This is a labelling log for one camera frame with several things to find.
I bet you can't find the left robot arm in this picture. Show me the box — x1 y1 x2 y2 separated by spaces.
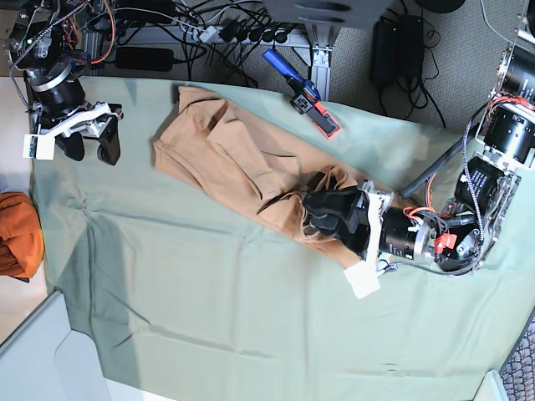
302 3 534 277

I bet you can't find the white power strip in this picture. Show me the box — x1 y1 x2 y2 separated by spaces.
172 23 310 48

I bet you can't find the dark orange folded garment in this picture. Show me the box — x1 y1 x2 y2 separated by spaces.
1 192 44 280

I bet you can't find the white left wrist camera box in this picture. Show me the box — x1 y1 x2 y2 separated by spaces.
344 260 380 299

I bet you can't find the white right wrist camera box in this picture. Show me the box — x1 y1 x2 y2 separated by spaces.
23 134 55 160

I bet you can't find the black power adapter pair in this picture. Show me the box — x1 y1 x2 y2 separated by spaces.
369 14 425 87

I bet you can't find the purple patterned mat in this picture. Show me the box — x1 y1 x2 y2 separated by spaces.
500 317 534 401

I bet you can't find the black power brick left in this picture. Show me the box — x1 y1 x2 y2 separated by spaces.
114 47 175 72

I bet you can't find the light green table cloth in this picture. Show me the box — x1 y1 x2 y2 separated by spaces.
33 77 534 400

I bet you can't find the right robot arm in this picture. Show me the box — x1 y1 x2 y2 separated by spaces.
5 1 123 165

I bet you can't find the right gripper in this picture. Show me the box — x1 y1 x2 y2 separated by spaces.
35 102 123 166

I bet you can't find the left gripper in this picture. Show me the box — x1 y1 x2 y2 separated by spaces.
302 180 395 265

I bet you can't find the tan orange T-shirt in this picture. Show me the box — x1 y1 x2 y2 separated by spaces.
154 86 365 268

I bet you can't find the blue clamp at middle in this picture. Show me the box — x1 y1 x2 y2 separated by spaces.
262 48 341 139

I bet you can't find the grey plastic bin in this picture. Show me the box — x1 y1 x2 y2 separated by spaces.
0 288 110 401

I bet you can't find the aluminium frame post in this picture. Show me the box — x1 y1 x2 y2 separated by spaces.
293 23 340 101

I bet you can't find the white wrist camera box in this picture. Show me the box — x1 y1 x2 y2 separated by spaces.
344 260 380 299
23 134 55 160

